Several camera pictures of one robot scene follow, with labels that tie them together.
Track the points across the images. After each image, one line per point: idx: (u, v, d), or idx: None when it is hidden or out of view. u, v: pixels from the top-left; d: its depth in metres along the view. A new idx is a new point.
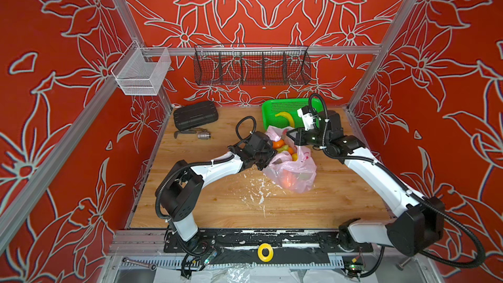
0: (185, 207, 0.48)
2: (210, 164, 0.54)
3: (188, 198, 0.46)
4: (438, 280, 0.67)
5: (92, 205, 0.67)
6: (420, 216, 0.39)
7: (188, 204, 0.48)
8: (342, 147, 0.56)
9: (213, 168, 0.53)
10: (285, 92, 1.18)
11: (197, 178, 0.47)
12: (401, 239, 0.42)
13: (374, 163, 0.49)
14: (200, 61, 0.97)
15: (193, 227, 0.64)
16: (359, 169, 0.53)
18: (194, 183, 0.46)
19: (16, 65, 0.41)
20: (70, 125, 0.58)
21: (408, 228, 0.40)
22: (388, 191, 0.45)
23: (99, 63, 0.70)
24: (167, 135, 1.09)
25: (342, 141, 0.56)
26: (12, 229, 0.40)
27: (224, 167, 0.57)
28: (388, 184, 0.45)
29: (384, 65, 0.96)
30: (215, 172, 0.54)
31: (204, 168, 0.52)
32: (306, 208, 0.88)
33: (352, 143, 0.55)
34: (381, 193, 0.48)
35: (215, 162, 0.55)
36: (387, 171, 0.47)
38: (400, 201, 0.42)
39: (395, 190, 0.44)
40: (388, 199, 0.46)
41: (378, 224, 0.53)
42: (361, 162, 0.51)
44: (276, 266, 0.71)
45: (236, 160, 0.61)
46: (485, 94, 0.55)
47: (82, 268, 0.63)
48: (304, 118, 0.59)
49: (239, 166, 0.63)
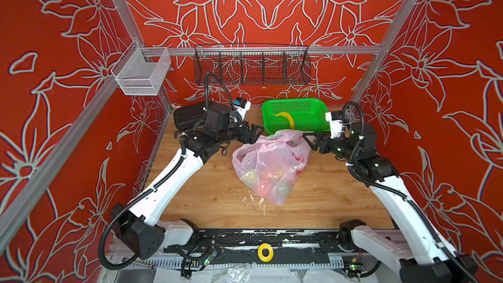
0: (147, 246, 0.42)
2: (152, 192, 0.42)
3: (143, 241, 0.40)
4: None
5: (92, 205, 0.67)
6: (446, 274, 0.35)
7: (152, 240, 0.43)
8: (371, 170, 0.50)
9: (157, 194, 0.42)
10: (285, 92, 1.18)
11: (141, 221, 0.39)
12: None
13: (407, 200, 0.44)
14: (200, 61, 0.97)
15: (185, 232, 0.62)
16: (387, 202, 0.47)
18: (138, 227, 0.38)
19: (17, 65, 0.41)
20: (70, 125, 0.58)
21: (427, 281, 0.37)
22: (415, 234, 0.41)
23: (99, 63, 0.70)
24: (167, 135, 1.09)
25: (372, 162, 0.50)
26: (12, 229, 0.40)
27: (173, 180, 0.45)
28: (417, 228, 0.41)
29: (384, 65, 0.96)
30: (165, 192, 0.44)
31: (146, 200, 0.41)
32: (306, 208, 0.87)
33: (384, 168, 0.49)
34: (404, 232, 0.44)
35: (156, 187, 0.43)
36: (421, 215, 0.42)
38: (428, 251, 0.38)
39: (424, 237, 0.40)
40: (410, 242, 0.42)
41: (389, 249, 0.51)
42: (391, 196, 0.46)
44: (276, 266, 0.71)
45: (187, 160, 0.47)
46: (485, 94, 0.55)
47: (82, 268, 0.63)
48: (333, 124, 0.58)
49: (199, 159, 0.50)
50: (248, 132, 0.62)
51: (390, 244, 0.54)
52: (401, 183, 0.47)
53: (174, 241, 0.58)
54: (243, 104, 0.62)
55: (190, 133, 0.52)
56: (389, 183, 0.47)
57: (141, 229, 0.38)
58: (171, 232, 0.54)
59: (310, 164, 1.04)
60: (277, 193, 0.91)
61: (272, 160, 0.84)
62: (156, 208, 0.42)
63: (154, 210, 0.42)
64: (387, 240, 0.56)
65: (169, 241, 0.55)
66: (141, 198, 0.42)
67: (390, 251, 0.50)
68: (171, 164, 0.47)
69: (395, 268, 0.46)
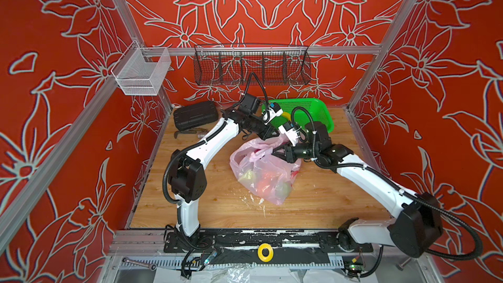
0: (197, 187, 0.52)
2: (204, 143, 0.53)
3: (197, 179, 0.50)
4: (438, 280, 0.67)
5: (92, 204, 0.66)
6: (417, 215, 0.39)
7: (200, 185, 0.52)
8: (332, 157, 0.57)
9: (209, 145, 0.53)
10: (285, 92, 1.18)
11: (197, 162, 0.49)
12: (405, 241, 0.42)
13: (365, 168, 0.51)
14: (200, 61, 0.97)
15: (196, 221, 0.66)
16: (353, 177, 0.54)
18: (196, 166, 0.48)
19: (16, 65, 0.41)
20: (70, 125, 0.58)
21: (407, 227, 0.41)
22: (382, 193, 0.46)
23: (99, 63, 0.70)
24: (167, 135, 1.09)
25: (331, 150, 0.58)
26: (12, 229, 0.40)
27: (220, 137, 0.56)
28: (380, 187, 0.46)
29: (384, 65, 0.96)
30: (214, 146, 0.55)
31: (199, 149, 0.52)
32: (306, 208, 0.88)
33: (340, 152, 0.57)
34: (376, 196, 0.48)
35: (207, 139, 0.54)
36: (378, 173, 0.49)
38: (395, 202, 0.43)
39: (389, 191, 0.45)
40: (383, 202, 0.47)
41: (378, 225, 0.53)
42: (352, 169, 0.52)
44: (276, 266, 0.71)
45: (230, 125, 0.59)
46: (485, 94, 0.55)
47: (82, 268, 0.63)
48: (288, 133, 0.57)
49: (237, 128, 0.62)
50: (270, 132, 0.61)
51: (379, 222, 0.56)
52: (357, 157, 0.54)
53: (192, 218, 0.62)
54: (277, 109, 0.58)
55: (230, 107, 0.64)
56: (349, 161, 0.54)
57: (198, 168, 0.48)
58: (196, 204, 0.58)
59: (310, 164, 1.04)
60: (277, 194, 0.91)
61: (270, 162, 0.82)
62: (207, 156, 0.53)
63: (206, 157, 0.53)
64: (375, 221, 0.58)
65: (192, 212, 0.61)
66: (196, 146, 0.53)
67: (379, 225, 0.53)
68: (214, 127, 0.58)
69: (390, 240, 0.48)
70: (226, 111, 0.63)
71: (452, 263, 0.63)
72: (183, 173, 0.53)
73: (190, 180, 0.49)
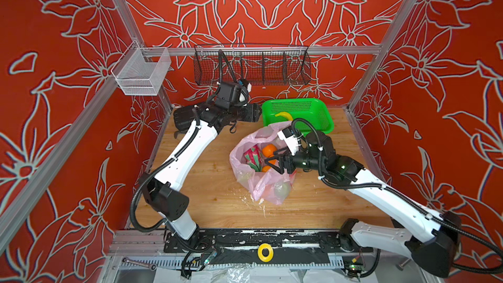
0: (176, 207, 0.47)
2: (174, 161, 0.45)
3: (171, 204, 0.44)
4: (438, 280, 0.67)
5: (92, 205, 0.67)
6: (450, 243, 0.37)
7: (179, 204, 0.47)
8: (341, 173, 0.51)
9: (179, 162, 0.45)
10: (285, 92, 1.18)
11: (167, 186, 0.43)
12: (433, 265, 0.41)
13: (383, 188, 0.46)
14: (200, 61, 0.97)
15: (190, 224, 0.64)
16: (369, 197, 0.49)
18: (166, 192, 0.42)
19: (16, 65, 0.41)
20: (70, 125, 0.58)
21: (439, 255, 0.38)
22: (407, 217, 0.43)
23: (99, 63, 0.70)
24: (167, 135, 1.09)
25: (339, 166, 0.51)
26: (12, 229, 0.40)
27: (192, 149, 0.47)
28: (404, 209, 0.43)
29: (384, 65, 0.96)
30: (185, 161, 0.47)
31: (169, 168, 0.45)
32: (306, 208, 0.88)
33: (350, 167, 0.51)
34: (397, 217, 0.45)
35: (177, 156, 0.46)
36: (399, 196, 0.45)
38: (424, 228, 0.40)
39: (414, 215, 0.41)
40: (407, 225, 0.43)
41: (390, 236, 0.52)
42: (370, 190, 0.47)
44: (276, 266, 0.71)
45: (202, 132, 0.49)
46: (485, 94, 0.55)
47: (82, 268, 0.63)
48: (287, 141, 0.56)
49: (213, 129, 0.51)
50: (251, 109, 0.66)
51: (391, 231, 0.53)
52: (371, 174, 0.49)
53: (183, 228, 0.60)
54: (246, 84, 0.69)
55: (204, 104, 0.53)
56: (363, 179, 0.48)
57: (168, 194, 0.42)
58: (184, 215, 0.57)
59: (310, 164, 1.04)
60: (277, 193, 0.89)
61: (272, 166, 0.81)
62: (179, 174, 0.46)
63: (178, 176, 0.46)
64: (382, 228, 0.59)
65: (181, 223, 0.58)
66: (165, 166, 0.45)
67: (391, 238, 0.51)
68: (186, 135, 0.49)
69: (403, 253, 0.48)
70: (196, 113, 0.52)
71: None
72: (155, 196, 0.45)
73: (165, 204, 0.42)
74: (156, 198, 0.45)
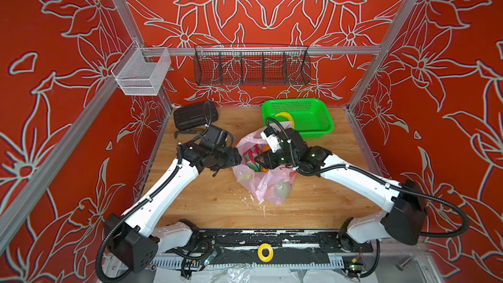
0: (141, 259, 0.42)
2: (149, 202, 0.43)
3: (136, 254, 0.39)
4: (438, 280, 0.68)
5: (92, 205, 0.67)
6: (407, 207, 0.40)
7: (146, 251, 0.42)
8: (312, 162, 0.56)
9: (153, 204, 0.43)
10: (285, 92, 1.18)
11: (135, 232, 0.38)
12: (399, 234, 0.44)
13: (348, 168, 0.50)
14: (200, 61, 0.97)
15: (183, 231, 0.61)
16: (336, 178, 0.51)
18: (133, 238, 0.38)
19: (16, 65, 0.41)
20: (70, 126, 0.58)
21: (401, 219, 0.41)
22: (370, 190, 0.46)
23: (99, 63, 0.70)
24: (167, 135, 1.09)
25: (310, 154, 0.56)
26: (12, 229, 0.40)
27: (169, 189, 0.45)
28: (367, 184, 0.46)
29: (384, 65, 0.96)
30: (161, 203, 0.44)
31: (141, 210, 0.41)
32: (306, 208, 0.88)
33: (319, 154, 0.56)
34: (365, 194, 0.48)
35: (152, 196, 0.44)
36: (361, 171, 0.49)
38: (384, 197, 0.43)
39: (376, 187, 0.45)
40: (372, 198, 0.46)
41: (371, 221, 0.54)
42: (335, 170, 0.52)
44: (276, 266, 0.71)
45: (184, 169, 0.48)
46: (485, 94, 0.55)
47: (82, 268, 0.63)
48: (268, 140, 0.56)
49: (194, 169, 0.50)
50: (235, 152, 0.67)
51: (372, 217, 0.55)
52: (335, 158, 0.54)
53: (173, 244, 0.58)
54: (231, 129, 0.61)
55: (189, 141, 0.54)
56: (331, 163, 0.52)
57: (135, 240, 0.37)
58: (166, 239, 0.53)
59: None
60: (276, 193, 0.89)
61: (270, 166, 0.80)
62: (151, 218, 0.42)
63: (149, 221, 0.42)
64: (367, 217, 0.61)
65: (167, 245, 0.55)
66: (137, 208, 0.42)
67: (373, 221, 0.53)
68: (166, 173, 0.48)
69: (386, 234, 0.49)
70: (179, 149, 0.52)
71: (452, 263, 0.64)
72: (120, 242, 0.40)
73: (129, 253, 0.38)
74: (120, 245, 0.42)
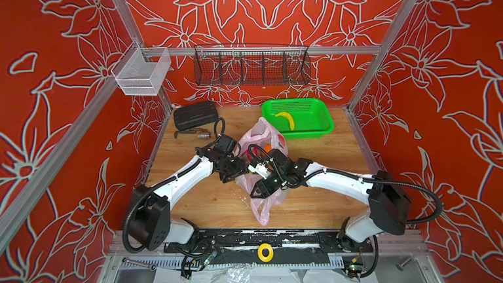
0: (158, 233, 0.44)
2: (175, 180, 0.49)
3: (159, 223, 0.43)
4: (438, 280, 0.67)
5: (92, 204, 0.66)
6: (382, 198, 0.42)
7: (161, 229, 0.44)
8: (297, 173, 0.60)
9: (179, 182, 0.49)
10: (285, 92, 1.18)
11: (163, 201, 0.43)
12: (386, 224, 0.45)
13: (327, 171, 0.54)
14: (200, 61, 0.97)
15: (186, 229, 0.62)
16: (321, 184, 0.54)
18: (160, 206, 0.42)
19: (16, 65, 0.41)
20: (70, 125, 0.58)
21: (381, 210, 0.43)
22: (348, 187, 0.49)
23: (99, 63, 0.70)
24: (167, 135, 1.09)
25: (293, 168, 0.60)
26: (12, 229, 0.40)
27: (191, 175, 0.52)
28: (345, 183, 0.49)
29: (384, 65, 0.96)
30: (184, 184, 0.50)
31: (168, 185, 0.47)
32: (306, 208, 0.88)
33: (302, 165, 0.59)
34: (345, 192, 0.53)
35: (179, 175, 0.50)
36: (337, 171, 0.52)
38: (361, 191, 0.46)
39: (353, 184, 0.48)
40: (353, 195, 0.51)
41: (363, 217, 0.55)
42: (317, 176, 0.55)
44: (276, 266, 0.71)
45: (204, 162, 0.57)
46: (485, 94, 0.55)
47: (82, 268, 0.63)
48: (257, 170, 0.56)
49: (211, 164, 0.59)
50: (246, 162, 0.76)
51: (364, 214, 0.55)
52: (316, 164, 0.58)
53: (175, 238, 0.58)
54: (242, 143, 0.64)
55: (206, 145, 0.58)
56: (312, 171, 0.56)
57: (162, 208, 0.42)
58: (173, 229, 0.55)
59: None
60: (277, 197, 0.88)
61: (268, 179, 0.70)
62: (176, 193, 0.48)
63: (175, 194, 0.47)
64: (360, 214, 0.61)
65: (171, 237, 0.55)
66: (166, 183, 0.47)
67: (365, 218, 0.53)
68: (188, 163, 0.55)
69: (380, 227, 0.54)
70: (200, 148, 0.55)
71: (452, 263, 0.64)
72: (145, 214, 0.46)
73: (151, 223, 0.42)
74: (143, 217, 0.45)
